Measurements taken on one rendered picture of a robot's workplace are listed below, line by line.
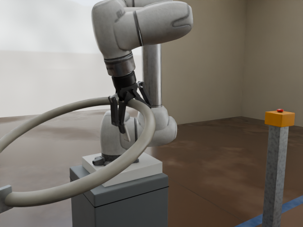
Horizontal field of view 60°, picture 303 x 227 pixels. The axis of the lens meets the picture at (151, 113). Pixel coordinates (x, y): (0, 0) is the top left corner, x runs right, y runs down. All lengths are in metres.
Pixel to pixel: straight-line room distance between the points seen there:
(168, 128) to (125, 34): 0.68
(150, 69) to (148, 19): 0.56
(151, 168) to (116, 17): 0.83
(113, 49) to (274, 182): 1.39
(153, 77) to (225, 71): 6.41
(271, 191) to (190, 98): 5.15
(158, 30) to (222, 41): 6.84
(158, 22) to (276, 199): 1.44
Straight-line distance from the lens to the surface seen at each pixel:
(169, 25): 0.76
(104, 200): 1.25
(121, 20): 0.76
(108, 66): 0.80
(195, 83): 6.88
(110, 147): 1.33
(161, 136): 1.32
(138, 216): 1.37
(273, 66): 7.65
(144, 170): 1.34
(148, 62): 1.30
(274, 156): 1.81
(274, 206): 1.92
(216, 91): 7.44
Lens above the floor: 1.33
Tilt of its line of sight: 9 degrees down
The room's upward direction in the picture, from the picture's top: straight up
